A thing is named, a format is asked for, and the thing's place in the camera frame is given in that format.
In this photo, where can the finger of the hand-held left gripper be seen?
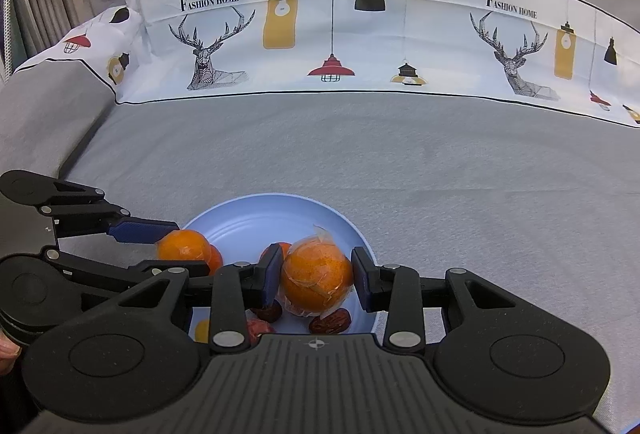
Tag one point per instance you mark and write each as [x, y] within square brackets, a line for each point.
[145, 230]
[110, 276]

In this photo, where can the small orange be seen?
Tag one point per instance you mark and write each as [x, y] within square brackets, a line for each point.
[284, 248]
[216, 260]

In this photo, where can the person's left hand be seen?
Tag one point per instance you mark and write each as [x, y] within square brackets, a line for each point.
[7, 356]

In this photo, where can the plastic orange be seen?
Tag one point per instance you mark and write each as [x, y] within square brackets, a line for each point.
[315, 276]
[184, 246]

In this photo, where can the light blue plate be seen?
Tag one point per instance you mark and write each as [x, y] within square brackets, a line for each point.
[240, 226]

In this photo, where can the small red date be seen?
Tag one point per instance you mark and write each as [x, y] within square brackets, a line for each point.
[270, 312]

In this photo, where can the yellow round fruit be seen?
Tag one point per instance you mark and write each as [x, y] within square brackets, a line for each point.
[202, 331]

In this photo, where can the red ball fruit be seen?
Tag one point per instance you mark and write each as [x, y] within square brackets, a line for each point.
[257, 330]

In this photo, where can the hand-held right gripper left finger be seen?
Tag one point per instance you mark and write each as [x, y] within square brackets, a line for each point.
[272, 274]

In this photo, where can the large red date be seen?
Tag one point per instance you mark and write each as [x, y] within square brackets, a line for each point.
[330, 322]

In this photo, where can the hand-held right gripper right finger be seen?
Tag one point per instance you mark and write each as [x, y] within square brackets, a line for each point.
[361, 284]

